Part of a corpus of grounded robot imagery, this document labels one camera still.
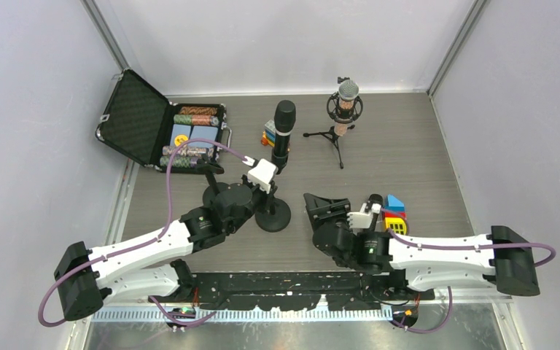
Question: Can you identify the black front microphone stand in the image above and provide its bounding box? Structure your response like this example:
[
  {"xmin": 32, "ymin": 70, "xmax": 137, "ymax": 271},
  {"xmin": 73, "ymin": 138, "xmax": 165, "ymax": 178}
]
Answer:
[{"xmin": 195, "ymin": 157, "xmax": 230, "ymax": 206}]

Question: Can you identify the colourful toy brick car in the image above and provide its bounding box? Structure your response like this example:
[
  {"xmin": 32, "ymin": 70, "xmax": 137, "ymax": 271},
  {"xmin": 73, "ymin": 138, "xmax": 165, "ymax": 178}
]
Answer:
[{"xmin": 260, "ymin": 120, "xmax": 276, "ymax": 147}]

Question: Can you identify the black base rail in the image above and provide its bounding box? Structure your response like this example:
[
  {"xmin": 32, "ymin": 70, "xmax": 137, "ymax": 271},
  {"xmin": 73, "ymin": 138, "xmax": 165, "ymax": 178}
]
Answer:
[{"xmin": 157, "ymin": 272, "xmax": 434, "ymax": 311}]

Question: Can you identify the black tall microphone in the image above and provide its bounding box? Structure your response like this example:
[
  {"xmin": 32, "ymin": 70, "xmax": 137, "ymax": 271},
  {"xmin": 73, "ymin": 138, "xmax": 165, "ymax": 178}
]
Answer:
[{"xmin": 271, "ymin": 100, "xmax": 296, "ymax": 174}]

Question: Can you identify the glitter condenser microphone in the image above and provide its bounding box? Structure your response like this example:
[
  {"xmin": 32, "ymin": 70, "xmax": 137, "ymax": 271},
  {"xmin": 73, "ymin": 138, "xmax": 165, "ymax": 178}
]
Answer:
[{"xmin": 326, "ymin": 77, "xmax": 363, "ymax": 137}]

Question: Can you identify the black tripod stand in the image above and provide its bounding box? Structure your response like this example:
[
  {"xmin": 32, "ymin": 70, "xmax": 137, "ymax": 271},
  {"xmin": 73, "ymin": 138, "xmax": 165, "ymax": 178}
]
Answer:
[{"xmin": 303, "ymin": 127, "xmax": 344, "ymax": 169}]

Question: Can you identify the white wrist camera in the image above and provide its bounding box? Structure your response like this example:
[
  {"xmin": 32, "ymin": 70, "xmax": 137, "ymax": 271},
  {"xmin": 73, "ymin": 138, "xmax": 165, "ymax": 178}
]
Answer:
[
  {"xmin": 246, "ymin": 159, "xmax": 278, "ymax": 194},
  {"xmin": 347, "ymin": 202, "xmax": 382, "ymax": 231}
]

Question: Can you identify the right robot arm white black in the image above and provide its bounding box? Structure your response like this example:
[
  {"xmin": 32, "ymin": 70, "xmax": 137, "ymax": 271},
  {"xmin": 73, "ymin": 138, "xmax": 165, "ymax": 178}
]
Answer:
[{"xmin": 303, "ymin": 193, "xmax": 540, "ymax": 300}]

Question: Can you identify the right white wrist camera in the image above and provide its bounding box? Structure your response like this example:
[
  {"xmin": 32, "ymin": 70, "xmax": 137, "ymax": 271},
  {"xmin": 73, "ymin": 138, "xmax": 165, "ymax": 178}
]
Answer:
[{"xmin": 347, "ymin": 202, "xmax": 382, "ymax": 231}]

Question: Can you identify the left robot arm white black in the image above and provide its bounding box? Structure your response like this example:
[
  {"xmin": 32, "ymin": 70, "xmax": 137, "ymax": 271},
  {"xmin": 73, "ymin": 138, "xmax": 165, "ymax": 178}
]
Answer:
[{"xmin": 38, "ymin": 169, "xmax": 277, "ymax": 325}]

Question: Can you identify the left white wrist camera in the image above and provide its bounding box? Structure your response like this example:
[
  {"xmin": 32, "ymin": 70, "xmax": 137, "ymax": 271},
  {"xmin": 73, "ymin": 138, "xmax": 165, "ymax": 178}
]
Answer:
[{"xmin": 246, "ymin": 159, "xmax": 278, "ymax": 194}]

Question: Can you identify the yellow perforated block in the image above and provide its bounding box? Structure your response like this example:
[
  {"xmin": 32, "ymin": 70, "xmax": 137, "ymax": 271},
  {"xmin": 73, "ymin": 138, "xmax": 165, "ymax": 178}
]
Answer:
[{"xmin": 383, "ymin": 217, "xmax": 408, "ymax": 236}]

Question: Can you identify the black microphone stand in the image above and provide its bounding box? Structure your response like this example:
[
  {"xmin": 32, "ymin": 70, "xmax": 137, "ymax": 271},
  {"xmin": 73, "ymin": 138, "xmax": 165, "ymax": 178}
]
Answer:
[
  {"xmin": 255, "ymin": 191, "xmax": 292, "ymax": 233},
  {"xmin": 195, "ymin": 157, "xmax": 230, "ymax": 206}
]

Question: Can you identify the black poker chip case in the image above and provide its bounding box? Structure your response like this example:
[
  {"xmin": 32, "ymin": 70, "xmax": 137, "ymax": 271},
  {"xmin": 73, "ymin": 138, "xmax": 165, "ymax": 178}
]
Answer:
[{"xmin": 95, "ymin": 69, "xmax": 228, "ymax": 171}]

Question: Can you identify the black handheld microphone front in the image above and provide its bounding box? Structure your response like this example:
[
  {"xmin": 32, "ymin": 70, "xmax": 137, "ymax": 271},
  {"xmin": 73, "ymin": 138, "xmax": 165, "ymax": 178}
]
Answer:
[{"xmin": 365, "ymin": 194, "xmax": 384, "ymax": 214}]

